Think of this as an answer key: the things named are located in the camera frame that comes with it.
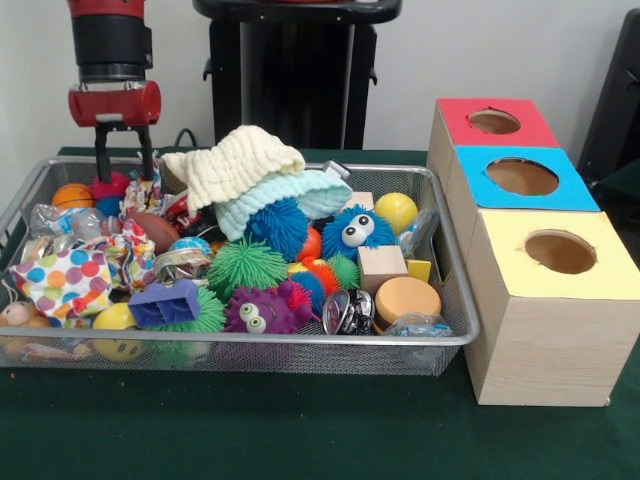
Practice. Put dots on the blue fuzzy ball with eyes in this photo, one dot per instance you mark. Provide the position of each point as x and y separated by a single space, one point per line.
358 232

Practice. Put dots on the yellow smiley ball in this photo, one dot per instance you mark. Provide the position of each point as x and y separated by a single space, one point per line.
117 330

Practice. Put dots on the pink spiky ball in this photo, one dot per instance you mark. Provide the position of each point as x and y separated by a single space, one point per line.
119 188

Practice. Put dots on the blue globe ball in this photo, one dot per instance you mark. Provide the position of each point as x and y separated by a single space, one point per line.
190 244

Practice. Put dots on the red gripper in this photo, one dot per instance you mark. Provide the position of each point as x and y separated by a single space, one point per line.
115 105

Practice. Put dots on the brown toy football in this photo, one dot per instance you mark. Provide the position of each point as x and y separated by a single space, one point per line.
155 230

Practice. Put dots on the silver can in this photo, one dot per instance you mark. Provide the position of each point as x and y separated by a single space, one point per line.
182 265

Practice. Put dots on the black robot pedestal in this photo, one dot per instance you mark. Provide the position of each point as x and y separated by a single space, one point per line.
300 80

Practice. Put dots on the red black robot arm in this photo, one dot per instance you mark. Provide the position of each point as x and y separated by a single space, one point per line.
110 40

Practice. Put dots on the purple spiky ball with eyes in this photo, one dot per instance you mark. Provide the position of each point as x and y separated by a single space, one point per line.
262 310

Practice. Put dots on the clear crumpled plastic packet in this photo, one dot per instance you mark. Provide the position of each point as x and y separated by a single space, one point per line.
418 325

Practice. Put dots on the round wooden disc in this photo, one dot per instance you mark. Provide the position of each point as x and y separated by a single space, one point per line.
406 300

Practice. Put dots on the large green spiky ball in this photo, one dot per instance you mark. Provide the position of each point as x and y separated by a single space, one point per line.
212 315

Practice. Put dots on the small orange basketball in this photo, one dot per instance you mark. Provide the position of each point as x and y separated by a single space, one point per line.
72 196

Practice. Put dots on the clear blue plastic packet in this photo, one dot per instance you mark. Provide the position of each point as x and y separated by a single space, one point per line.
420 232

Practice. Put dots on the black chair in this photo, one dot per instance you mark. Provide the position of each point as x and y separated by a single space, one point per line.
615 110

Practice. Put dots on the clear mesh bin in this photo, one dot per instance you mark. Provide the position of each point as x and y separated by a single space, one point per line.
445 300

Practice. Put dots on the cream waffle cloth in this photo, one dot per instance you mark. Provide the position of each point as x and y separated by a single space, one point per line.
235 165

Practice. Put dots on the red black packet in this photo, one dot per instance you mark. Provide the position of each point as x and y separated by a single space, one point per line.
180 210

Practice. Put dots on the mint green knit cloth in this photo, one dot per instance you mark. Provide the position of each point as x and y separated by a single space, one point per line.
290 195

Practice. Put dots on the wooden cube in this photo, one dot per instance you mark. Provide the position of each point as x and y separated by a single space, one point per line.
382 268

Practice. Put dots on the polka dot cloth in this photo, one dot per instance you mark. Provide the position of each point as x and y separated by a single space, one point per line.
70 280

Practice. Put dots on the wooden box with three holes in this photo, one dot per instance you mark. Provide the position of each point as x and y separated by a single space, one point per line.
545 330

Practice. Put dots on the purple plastic block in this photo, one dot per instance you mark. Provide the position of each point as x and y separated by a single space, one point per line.
165 303

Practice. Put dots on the small green spiky ball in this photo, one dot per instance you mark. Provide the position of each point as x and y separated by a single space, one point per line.
245 266

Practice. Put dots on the yellow block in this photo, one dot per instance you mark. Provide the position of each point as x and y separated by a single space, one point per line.
419 270

